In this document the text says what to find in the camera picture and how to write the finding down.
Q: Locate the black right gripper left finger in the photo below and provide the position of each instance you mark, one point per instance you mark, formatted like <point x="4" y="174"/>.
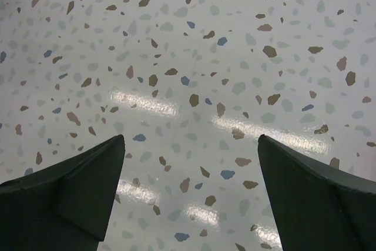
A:
<point x="66" y="206"/>

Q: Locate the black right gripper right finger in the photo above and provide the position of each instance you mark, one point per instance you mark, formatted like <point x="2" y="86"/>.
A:
<point x="316" y="206"/>

